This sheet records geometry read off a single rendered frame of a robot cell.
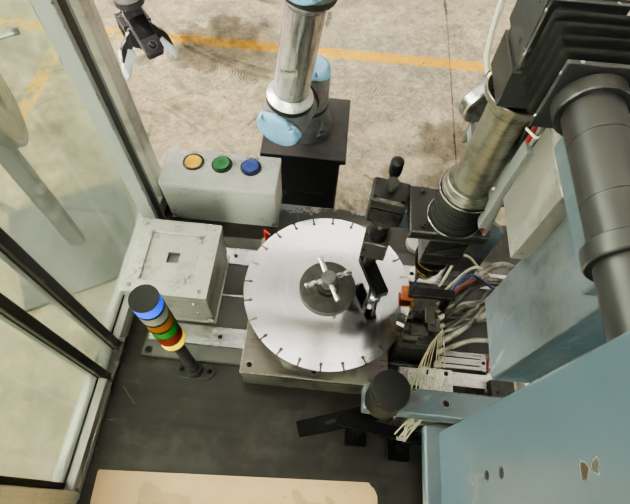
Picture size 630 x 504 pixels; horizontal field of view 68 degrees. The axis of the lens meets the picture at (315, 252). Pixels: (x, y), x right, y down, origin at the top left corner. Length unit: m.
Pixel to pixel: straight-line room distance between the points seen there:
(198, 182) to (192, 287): 0.27
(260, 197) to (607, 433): 0.97
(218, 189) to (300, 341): 0.44
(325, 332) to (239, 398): 0.28
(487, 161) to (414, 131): 1.98
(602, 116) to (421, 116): 2.27
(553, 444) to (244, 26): 2.94
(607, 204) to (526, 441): 0.15
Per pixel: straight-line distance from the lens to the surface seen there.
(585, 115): 0.38
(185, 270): 1.04
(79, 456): 1.10
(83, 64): 0.86
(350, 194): 2.23
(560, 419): 0.30
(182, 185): 1.16
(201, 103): 2.64
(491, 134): 0.55
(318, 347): 0.89
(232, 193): 1.14
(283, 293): 0.93
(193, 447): 1.08
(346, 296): 0.92
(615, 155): 0.35
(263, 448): 1.06
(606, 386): 0.25
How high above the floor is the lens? 1.80
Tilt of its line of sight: 61 degrees down
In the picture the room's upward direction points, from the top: 4 degrees clockwise
